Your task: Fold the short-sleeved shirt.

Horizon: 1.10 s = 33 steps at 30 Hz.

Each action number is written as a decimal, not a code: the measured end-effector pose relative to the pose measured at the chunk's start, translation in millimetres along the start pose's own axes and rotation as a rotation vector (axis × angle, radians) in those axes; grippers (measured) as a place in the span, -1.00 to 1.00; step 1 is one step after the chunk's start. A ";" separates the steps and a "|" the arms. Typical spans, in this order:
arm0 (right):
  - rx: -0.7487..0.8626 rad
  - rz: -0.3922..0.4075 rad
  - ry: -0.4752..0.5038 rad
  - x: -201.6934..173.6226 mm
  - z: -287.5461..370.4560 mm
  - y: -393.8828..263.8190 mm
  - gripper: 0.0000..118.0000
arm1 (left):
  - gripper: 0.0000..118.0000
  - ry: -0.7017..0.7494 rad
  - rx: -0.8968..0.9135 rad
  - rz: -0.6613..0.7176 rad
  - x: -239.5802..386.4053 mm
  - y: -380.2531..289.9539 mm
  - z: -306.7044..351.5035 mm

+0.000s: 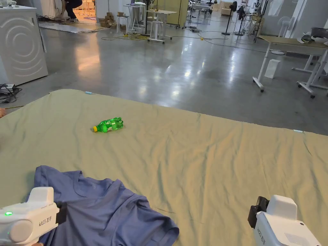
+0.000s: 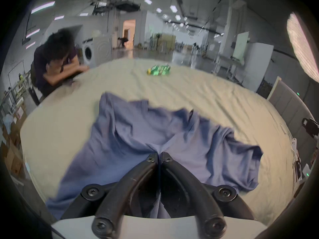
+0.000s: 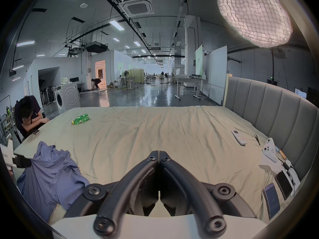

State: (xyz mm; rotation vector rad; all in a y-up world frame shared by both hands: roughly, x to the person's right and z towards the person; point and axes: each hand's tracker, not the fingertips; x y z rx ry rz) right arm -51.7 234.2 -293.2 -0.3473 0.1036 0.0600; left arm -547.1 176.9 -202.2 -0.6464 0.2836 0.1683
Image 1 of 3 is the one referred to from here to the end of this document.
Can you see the white washing machine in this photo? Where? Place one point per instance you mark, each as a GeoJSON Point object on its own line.
{"type": "Point", "coordinates": [21, 43]}

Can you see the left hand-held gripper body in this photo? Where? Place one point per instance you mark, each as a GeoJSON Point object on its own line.
{"type": "Point", "coordinates": [30, 220]}

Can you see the person's left hand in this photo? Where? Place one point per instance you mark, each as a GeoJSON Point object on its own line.
{"type": "Point", "coordinates": [38, 244]}

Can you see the small wooden desk white frame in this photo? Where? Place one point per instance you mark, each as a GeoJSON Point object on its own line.
{"type": "Point", "coordinates": [160, 24]}

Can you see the blue shirt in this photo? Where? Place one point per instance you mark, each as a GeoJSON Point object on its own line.
{"type": "Point", "coordinates": [102, 205]}

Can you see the bed with pale green sheet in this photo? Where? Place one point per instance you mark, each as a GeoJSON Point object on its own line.
{"type": "Point", "coordinates": [205, 166]}

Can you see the green plastic bottle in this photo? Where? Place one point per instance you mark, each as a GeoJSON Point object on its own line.
{"type": "Point", "coordinates": [109, 125]}

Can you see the pile of cardboard cartons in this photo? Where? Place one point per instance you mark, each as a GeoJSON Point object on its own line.
{"type": "Point", "coordinates": [109, 20]}

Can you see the black standing fan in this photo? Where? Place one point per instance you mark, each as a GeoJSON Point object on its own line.
{"type": "Point", "coordinates": [229, 18]}

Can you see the white standing fan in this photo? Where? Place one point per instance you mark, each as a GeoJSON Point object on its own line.
{"type": "Point", "coordinates": [283, 28]}

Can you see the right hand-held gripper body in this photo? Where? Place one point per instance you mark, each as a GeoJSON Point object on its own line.
{"type": "Point", "coordinates": [282, 225]}

